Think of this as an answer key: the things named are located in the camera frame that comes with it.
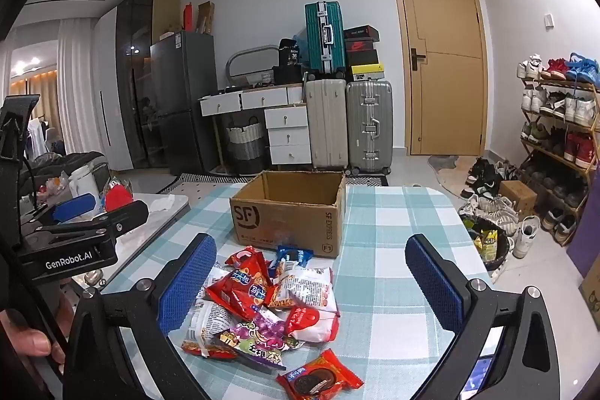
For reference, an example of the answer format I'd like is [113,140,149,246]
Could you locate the purple snack packet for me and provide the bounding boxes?
[217,318,302,371]

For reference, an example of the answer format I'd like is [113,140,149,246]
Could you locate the beige round rug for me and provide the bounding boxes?
[435,166,475,200]

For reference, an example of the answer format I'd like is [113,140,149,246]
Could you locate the beige suitcase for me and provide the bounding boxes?
[304,78,350,170]

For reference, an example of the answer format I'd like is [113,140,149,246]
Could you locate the black bag with label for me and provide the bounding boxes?
[273,37,306,86]

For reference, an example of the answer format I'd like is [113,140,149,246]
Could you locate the large white snack bag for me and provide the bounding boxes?
[271,265,339,313]

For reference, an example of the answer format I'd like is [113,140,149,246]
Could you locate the teal suitcase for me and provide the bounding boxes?
[304,1,348,81]

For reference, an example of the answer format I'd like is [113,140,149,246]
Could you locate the person's left hand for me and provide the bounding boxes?
[0,309,66,377]

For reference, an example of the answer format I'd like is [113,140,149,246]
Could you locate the wooden door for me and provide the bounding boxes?
[387,0,489,157]

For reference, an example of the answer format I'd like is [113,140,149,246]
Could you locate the dark glass cabinet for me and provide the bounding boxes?
[115,0,156,169]

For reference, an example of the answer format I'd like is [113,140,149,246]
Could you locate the black shoe box red stripe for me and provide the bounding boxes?
[343,25,380,41]

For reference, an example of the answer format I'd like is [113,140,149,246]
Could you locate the yellow and black shoe box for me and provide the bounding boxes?
[350,62,386,81]

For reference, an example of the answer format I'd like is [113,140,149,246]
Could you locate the blue cookie packet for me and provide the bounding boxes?
[276,244,313,270]

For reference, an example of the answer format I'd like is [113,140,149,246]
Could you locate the small closed cardboard box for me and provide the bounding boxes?
[498,180,538,219]

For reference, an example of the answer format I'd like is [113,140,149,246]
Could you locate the brown paper bag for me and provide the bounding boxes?
[195,0,217,34]

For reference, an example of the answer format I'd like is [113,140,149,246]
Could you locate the brown cardboard box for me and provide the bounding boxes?
[229,170,348,259]

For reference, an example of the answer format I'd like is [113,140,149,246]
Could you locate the plain black shoe box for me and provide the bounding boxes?
[349,48,383,66]

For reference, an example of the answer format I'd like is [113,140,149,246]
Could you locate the black trash bin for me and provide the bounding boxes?
[462,215,513,273]

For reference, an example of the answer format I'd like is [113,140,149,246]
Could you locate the grey door mat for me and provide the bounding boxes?
[427,154,463,172]

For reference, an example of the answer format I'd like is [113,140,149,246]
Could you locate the oval grey framed mirror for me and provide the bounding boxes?
[225,45,281,85]

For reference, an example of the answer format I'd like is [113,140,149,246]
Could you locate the purple mat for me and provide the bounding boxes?
[566,160,600,280]

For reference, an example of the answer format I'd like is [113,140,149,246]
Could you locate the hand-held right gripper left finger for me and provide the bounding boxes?
[63,234,217,400]

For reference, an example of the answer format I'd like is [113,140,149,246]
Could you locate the white kettle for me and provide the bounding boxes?
[69,165,102,214]

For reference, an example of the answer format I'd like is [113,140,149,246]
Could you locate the clothes rack with garments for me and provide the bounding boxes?
[25,113,63,163]

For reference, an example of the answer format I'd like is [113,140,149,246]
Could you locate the dark clothes heap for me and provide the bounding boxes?
[22,151,111,195]

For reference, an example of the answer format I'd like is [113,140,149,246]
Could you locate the wooden shoe rack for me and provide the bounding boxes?
[518,74,600,247]

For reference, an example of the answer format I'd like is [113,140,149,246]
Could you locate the crumpled white tissue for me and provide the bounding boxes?
[148,193,177,214]

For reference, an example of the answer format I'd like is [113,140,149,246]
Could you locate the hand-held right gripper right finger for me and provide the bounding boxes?
[403,234,563,400]

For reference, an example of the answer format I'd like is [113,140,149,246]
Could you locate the white desk with drawers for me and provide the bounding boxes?
[199,83,313,174]

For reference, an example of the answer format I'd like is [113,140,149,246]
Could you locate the red and white snack packet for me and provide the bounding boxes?
[285,305,341,343]

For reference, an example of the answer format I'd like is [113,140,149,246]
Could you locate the rows of assorted shoes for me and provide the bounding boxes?
[516,52,600,244]

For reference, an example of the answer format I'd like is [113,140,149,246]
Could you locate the pile of sneakers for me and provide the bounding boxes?
[458,156,543,260]

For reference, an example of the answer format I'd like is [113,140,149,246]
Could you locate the red gift bag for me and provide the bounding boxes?
[103,177,135,214]

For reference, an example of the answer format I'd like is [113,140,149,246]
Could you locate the dark grey refrigerator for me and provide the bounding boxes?
[149,30,219,176]

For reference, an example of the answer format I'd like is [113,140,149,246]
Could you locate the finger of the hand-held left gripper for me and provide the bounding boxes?
[35,200,150,246]
[51,192,101,224]

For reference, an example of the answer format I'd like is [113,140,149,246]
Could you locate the silver white snack packet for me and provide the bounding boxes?
[182,299,240,358]

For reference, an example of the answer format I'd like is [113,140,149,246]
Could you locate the white grey laundry basket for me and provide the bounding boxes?
[224,116,266,174]

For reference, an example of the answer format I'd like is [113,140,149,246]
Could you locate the silver suitcase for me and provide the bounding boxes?
[346,80,394,176]

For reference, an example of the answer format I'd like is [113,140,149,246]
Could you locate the large red snack packet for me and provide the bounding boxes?
[205,252,273,322]

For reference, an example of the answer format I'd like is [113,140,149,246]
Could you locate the white sheer curtain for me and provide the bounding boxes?
[55,18,102,158]

